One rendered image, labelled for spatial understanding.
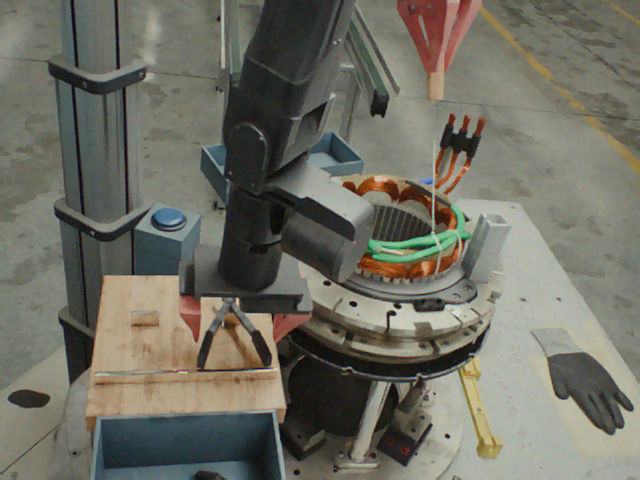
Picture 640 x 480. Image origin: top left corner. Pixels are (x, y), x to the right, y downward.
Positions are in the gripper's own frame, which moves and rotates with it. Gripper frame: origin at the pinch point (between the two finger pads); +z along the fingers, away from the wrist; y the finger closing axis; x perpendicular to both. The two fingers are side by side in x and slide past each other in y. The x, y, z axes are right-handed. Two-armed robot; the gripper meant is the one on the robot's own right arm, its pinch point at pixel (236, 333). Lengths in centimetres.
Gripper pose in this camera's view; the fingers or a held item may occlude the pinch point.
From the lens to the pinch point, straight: 67.4
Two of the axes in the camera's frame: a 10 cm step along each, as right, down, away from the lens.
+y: 9.7, 0.4, 2.5
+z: -2.0, 7.6, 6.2
